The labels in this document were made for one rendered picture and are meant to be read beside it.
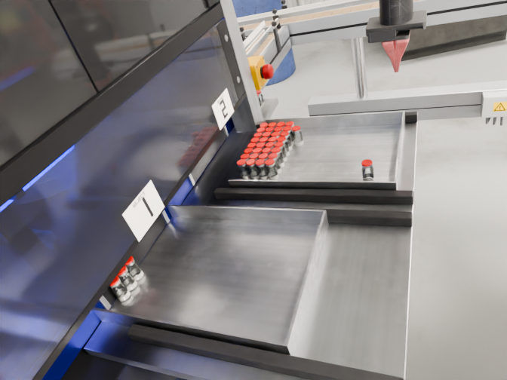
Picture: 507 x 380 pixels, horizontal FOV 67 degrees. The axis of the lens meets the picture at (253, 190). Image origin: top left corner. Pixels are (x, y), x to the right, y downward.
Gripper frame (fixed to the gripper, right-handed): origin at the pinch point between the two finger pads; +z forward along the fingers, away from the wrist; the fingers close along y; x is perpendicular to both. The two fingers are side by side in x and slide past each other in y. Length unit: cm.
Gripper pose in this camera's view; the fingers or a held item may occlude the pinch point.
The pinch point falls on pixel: (396, 67)
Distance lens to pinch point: 84.7
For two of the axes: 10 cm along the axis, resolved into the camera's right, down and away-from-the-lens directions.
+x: -3.3, 6.4, -6.9
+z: 2.4, 7.6, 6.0
